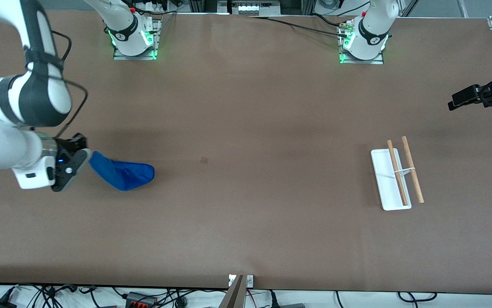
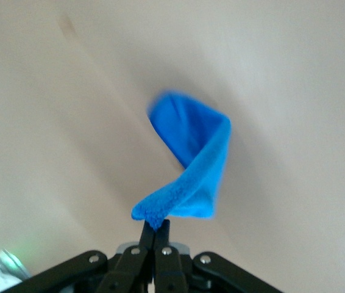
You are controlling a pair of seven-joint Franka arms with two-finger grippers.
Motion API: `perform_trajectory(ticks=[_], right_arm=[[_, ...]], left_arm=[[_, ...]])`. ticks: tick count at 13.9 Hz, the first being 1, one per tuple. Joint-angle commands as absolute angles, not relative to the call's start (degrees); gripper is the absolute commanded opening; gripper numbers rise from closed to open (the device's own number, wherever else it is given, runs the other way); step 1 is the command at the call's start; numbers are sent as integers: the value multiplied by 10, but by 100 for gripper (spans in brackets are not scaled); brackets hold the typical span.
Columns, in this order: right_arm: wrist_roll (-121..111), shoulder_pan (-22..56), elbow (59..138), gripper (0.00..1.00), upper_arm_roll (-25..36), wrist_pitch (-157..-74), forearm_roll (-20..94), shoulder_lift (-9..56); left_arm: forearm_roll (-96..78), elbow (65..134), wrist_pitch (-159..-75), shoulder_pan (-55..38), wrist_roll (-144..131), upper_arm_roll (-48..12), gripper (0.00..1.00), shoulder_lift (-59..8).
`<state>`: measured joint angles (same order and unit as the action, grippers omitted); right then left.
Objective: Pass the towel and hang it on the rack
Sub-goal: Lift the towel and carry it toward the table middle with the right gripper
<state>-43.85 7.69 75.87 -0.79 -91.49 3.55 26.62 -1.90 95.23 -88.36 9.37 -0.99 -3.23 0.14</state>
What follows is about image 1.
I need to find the tangled black floor cable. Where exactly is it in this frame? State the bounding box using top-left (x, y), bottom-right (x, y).
top-left (15, 283), bottom-right (79, 308)

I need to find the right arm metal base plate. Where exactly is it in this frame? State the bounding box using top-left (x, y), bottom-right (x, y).
top-left (113, 19), bottom-right (161, 61)

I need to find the short black table cable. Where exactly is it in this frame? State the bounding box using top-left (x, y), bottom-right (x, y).
top-left (312, 13), bottom-right (353, 29)

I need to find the small metal edge bracket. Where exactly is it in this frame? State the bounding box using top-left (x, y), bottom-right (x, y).
top-left (229, 275), bottom-right (254, 288)

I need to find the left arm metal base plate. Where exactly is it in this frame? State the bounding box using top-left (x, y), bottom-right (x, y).
top-left (339, 17), bottom-right (385, 65)

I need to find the grey white power strip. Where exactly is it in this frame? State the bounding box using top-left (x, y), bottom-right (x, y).
top-left (231, 1), bottom-right (282, 17)

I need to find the black red power adapter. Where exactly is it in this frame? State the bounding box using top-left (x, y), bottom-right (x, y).
top-left (125, 292), bottom-right (158, 308)

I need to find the looped black floor cable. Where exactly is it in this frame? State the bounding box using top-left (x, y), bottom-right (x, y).
top-left (397, 291), bottom-right (438, 303)

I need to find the long black table cable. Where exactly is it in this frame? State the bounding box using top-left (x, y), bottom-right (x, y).
top-left (248, 16), bottom-right (349, 38)

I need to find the blue microfibre towel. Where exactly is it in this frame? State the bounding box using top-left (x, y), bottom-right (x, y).
top-left (89, 151), bottom-right (155, 191)

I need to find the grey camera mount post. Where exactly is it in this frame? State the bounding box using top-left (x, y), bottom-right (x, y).
top-left (219, 275), bottom-right (247, 308)

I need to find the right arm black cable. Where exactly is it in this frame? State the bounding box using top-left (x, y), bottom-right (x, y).
top-left (51, 30), bottom-right (89, 138)

